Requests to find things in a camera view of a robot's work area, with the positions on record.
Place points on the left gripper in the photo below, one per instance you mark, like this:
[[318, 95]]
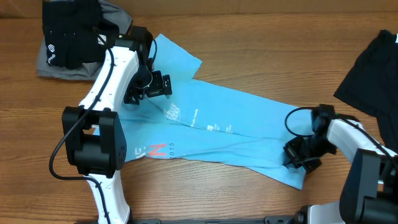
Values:
[[157, 87]]

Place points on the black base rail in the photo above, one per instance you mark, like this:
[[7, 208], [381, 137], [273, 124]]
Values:
[[279, 219]]

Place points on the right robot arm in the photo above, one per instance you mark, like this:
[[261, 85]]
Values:
[[369, 194]]

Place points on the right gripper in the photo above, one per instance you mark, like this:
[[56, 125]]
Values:
[[291, 150]]

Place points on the black folded garment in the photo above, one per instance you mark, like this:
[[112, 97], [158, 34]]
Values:
[[71, 30]]

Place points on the black garment at right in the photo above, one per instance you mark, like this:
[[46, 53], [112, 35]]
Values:
[[371, 85]]

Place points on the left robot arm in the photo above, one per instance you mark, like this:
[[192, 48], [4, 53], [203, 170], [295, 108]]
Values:
[[93, 135]]

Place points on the light blue t-shirt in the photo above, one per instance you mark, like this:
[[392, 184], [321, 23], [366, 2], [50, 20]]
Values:
[[206, 122]]

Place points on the grey folded garment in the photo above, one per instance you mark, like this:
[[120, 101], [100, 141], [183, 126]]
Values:
[[88, 71]]

